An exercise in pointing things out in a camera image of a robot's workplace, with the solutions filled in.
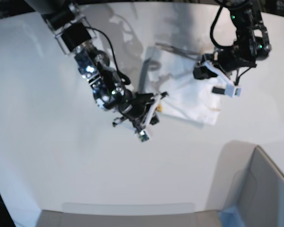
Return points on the grey cardboard box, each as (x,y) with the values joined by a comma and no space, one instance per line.
(247,188)

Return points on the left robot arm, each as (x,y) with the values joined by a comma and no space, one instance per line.
(251,44)

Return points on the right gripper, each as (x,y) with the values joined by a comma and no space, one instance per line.
(134,107)

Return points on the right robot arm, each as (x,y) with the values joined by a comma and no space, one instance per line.
(109,85)

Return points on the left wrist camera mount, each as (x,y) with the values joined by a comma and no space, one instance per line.
(222,78)

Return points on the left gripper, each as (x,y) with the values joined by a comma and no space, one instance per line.
(229,59)

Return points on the white t-shirt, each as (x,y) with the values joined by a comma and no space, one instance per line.
(188,98)

